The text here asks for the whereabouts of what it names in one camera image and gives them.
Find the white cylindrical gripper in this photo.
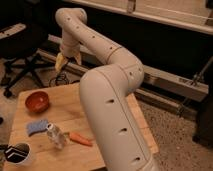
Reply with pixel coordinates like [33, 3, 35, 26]
[55, 33, 82, 73]

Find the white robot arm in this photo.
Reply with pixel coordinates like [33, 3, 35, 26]
[55, 8, 160, 171]

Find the black office chair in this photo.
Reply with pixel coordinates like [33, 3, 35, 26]
[0, 0, 62, 98]

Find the red bowl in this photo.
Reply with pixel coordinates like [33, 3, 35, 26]
[25, 91, 49, 113]

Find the blue sponge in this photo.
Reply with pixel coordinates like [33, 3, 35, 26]
[26, 119, 48, 136]

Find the wooden table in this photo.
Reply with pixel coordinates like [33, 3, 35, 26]
[4, 84, 159, 171]

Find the orange carrot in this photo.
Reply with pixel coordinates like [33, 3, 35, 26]
[64, 132, 93, 147]

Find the clear plastic bottle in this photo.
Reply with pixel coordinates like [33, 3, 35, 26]
[46, 123, 66, 149]

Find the black and white mug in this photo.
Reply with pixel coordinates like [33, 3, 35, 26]
[4, 143, 35, 166]

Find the black coiled cable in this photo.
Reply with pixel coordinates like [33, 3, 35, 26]
[48, 69, 81, 88]

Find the metal baseboard rail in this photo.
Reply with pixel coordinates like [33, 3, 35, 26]
[37, 34, 210, 121]

